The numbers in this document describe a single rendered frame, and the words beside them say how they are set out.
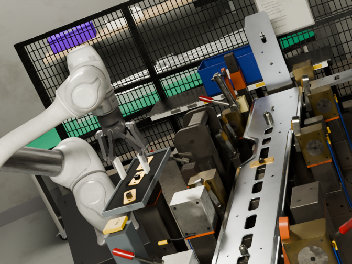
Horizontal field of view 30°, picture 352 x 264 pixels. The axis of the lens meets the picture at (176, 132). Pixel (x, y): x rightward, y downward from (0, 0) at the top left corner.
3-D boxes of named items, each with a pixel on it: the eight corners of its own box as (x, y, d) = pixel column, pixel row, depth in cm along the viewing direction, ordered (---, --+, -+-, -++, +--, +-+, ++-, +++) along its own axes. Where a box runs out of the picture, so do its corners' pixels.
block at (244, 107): (273, 173, 280) (243, 97, 269) (265, 175, 281) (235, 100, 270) (273, 169, 283) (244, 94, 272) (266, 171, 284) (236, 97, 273)
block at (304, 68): (336, 139, 286) (310, 64, 275) (318, 143, 289) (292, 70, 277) (336, 131, 293) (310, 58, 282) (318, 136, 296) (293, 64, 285)
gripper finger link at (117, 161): (114, 161, 205) (112, 161, 205) (123, 179, 207) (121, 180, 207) (118, 156, 207) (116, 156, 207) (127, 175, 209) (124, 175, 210)
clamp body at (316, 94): (364, 166, 254) (337, 87, 243) (334, 174, 258) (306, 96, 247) (363, 159, 260) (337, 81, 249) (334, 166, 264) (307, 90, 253)
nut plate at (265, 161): (274, 156, 220) (273, 153, 220) (273, 162, 217) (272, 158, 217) (251, 163, 223) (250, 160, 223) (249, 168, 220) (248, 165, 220)
